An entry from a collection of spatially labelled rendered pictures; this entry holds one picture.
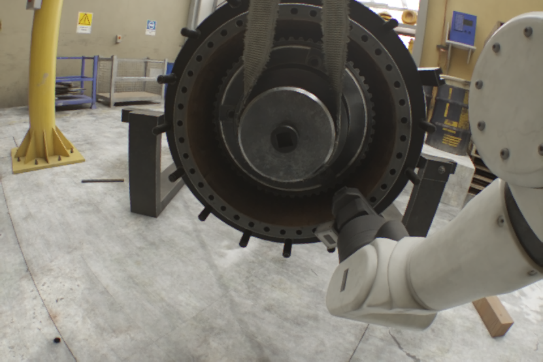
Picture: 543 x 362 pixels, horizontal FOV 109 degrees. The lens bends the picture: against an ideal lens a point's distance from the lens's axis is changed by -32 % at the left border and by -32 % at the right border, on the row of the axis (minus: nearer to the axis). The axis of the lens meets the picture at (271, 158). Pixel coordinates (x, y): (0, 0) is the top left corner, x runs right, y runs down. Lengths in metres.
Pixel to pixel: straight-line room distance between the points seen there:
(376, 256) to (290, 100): 0.24
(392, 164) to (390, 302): 0.30
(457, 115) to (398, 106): 3.11
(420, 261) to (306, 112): 0.26
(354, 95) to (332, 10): 0.19
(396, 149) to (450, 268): 0.32
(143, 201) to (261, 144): 1.45
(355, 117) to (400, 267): 0.37
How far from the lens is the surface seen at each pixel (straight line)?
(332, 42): 0.43
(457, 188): 3.15
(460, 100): 3.57
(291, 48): 0.55
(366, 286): 0.25
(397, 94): 0.48
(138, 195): 1.80
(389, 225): 0.35
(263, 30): 0.43
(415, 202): 1.78
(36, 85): 2.79
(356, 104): 0.55
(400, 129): 0.48
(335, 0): 0.43
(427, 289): 0.23
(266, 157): 0.42
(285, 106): 0.40
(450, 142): 3.59
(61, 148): 2.89
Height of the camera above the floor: 0.94
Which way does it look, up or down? 17 degrees down
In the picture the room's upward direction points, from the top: 9 degrees clockwise
